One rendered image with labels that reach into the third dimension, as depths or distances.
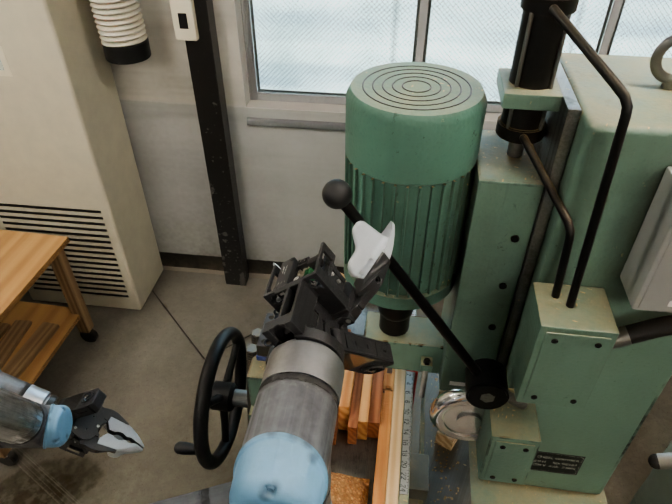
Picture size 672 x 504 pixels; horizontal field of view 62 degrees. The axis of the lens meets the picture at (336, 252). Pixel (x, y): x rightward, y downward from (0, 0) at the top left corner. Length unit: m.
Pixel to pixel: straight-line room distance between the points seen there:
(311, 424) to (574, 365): 0.39
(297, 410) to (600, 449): 0.69
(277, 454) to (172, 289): 2.29
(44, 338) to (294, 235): 1.07
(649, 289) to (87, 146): 1.87
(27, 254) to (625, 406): 1.91
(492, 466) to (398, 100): 0.55
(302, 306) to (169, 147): 1.92
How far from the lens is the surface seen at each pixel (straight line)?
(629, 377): 0.93
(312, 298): 0.57
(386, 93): 0.71
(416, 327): 0.99
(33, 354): 2.36
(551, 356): 0.75
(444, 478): 1.14
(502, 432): 0.87
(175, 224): 2.65
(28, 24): 2.08
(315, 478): 0.47
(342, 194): 0.63
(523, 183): 0.72
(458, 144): 0.69
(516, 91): 0.71
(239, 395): 1.21
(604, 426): 1.02
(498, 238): 0.77
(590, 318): 0.74
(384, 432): 1.01
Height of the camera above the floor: 1.79
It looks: 39 degrees down
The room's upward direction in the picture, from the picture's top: straight up
